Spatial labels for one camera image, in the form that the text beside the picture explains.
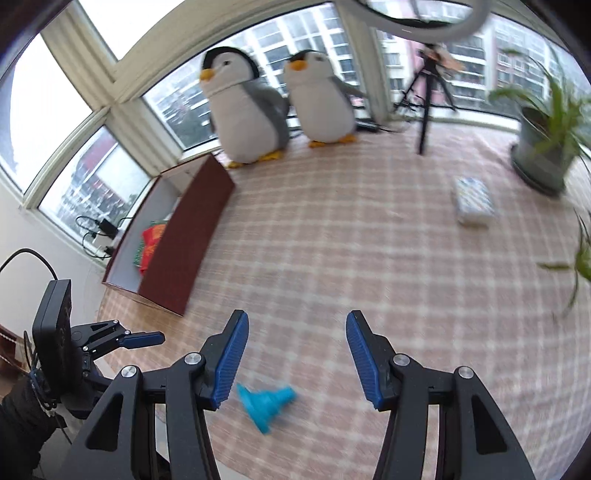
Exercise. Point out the grey-headed penguin plush toy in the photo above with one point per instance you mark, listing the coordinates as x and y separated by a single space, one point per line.
323 101

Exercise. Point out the green spider plant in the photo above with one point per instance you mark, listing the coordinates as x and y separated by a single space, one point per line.
561 92

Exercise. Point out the small green plant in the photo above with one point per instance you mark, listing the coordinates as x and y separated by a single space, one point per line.
581 258

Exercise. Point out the grey pot saucer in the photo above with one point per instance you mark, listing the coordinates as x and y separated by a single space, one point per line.
531 177

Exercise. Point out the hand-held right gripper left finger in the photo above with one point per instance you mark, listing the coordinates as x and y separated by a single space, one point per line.
228 360

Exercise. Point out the blue silicone funnel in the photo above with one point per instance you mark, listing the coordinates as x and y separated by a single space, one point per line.
265 405

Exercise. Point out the pink plaid tablecloth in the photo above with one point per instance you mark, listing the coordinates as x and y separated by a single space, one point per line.
346 240

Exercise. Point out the black-headed penguin plush toy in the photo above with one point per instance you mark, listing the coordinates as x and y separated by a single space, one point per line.
244 120

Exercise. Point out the printed paper packet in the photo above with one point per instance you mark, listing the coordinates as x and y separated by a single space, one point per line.
445 57

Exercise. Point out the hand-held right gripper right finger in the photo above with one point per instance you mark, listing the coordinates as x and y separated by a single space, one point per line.
364 360

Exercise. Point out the black power strip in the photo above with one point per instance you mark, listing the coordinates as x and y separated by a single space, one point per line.
367 124

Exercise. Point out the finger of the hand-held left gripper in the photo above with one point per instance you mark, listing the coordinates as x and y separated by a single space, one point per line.
143 339
97 378

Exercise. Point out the grey flower pot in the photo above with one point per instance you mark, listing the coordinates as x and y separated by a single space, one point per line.
545 152

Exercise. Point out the black tripod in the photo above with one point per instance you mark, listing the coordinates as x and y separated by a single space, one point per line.
425 110

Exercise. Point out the red fabric bag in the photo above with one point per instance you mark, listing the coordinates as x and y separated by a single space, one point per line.
152 249

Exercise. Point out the white tissue pack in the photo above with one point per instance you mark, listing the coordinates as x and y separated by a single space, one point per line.
473 201

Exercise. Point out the brown storage box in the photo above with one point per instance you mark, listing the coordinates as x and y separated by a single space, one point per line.
184 240

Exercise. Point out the person's left forearm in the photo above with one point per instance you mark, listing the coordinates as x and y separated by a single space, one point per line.
21 424

